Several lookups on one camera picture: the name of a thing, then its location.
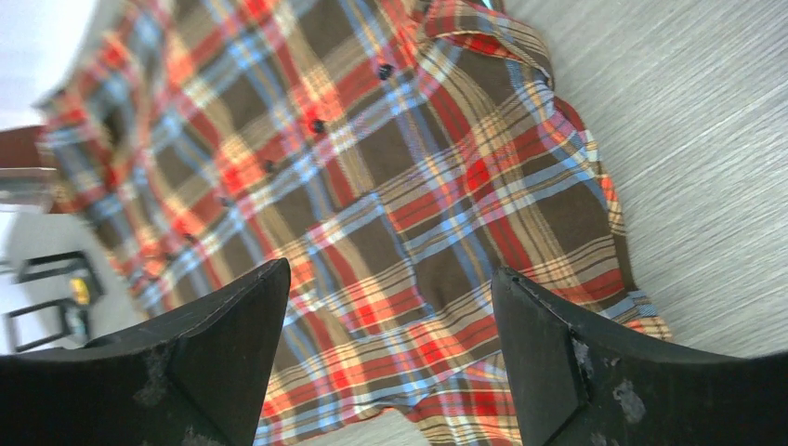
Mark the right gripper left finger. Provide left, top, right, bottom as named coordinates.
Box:
left=1, top=258, right=291, bottom=445

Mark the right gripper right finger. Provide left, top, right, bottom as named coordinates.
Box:
left=492, top=268, right=787, bottom=445

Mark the plaid flannel shirt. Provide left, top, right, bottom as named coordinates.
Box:
left=40, top=1, right=670, bottom=445

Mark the black case gold brooch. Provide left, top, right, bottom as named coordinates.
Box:
left=16, top=251, right=106, bottom=308

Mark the black case silver brooch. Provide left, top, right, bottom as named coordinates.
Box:
left=2, top=298, right=92, bottom=354

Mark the wooden metronome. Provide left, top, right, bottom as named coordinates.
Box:
left=1, top=125, right=63, bottom=214

